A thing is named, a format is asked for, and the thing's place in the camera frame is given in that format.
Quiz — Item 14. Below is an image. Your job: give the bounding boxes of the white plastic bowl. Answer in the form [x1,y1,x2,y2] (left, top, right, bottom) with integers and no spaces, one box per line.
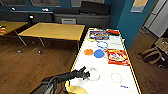
[83,67,101,82]

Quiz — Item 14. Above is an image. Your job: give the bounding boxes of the white gaming table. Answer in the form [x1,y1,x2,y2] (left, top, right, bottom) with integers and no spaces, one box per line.
[62,28,143,94]

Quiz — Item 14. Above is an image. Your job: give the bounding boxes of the orange plastic bowl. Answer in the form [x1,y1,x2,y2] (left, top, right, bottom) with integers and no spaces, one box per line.
[83,48,94,56]

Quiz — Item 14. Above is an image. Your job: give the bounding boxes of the blue plastic bowl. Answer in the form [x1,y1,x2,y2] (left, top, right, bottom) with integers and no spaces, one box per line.
[93,49,106,59]

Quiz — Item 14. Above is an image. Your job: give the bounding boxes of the clear bowl with blue rim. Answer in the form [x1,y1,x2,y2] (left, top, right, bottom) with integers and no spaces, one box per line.
[96,40,110,50]

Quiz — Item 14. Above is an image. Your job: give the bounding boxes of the red snack bag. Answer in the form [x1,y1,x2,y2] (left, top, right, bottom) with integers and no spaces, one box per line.
[106,48,131,67]

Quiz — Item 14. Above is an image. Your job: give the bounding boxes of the purple board game box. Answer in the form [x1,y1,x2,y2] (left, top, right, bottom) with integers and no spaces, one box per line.
[88,29,110,42]

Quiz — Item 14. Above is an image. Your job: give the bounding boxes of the red flat box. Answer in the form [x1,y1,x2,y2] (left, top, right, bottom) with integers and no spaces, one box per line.
[107,29,121,37]

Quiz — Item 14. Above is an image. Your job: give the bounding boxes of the plain wooden table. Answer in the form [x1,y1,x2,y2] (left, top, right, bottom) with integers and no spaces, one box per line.
[18,22,86,51]

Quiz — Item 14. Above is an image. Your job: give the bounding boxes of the grey sofa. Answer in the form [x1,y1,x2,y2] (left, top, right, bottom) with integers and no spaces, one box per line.
[53,7,111,29]

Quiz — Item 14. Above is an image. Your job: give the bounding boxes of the black sofa cushion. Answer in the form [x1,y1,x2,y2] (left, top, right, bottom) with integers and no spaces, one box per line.
[80,0,111,16]

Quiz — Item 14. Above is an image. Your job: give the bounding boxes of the dark low bench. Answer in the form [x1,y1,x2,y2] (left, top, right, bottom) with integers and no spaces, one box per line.
[0,11,54,24]

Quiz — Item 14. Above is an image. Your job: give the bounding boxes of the cardboard box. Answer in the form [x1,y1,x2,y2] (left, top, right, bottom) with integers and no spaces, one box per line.
[153,37,168,51]

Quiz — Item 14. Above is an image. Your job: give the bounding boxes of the wooden table with clutter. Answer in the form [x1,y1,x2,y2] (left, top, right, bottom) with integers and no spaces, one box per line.
[0,20,29,48]

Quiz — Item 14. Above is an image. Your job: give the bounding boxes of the red and orange item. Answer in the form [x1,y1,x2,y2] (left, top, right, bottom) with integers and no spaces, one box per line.
[0,27,6,36]

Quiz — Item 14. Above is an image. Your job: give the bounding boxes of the white hallway door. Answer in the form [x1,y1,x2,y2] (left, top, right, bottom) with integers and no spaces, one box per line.
[143,0,168,38]

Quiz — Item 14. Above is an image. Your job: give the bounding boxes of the wide glass wall panel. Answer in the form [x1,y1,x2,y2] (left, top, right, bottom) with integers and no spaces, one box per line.
[70,0,84,8]

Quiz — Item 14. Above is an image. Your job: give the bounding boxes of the white wall socket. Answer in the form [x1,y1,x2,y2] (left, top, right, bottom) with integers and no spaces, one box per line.
[42,8,49,13]
[10,7,17,12]

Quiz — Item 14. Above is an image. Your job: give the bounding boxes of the yellow wall poster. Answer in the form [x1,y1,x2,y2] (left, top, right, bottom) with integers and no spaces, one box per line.
[130,0,149,14]

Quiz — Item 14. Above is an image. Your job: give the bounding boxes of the narrow glass wall panel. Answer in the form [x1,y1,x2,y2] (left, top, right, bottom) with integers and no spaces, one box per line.
[0,0,27,7]

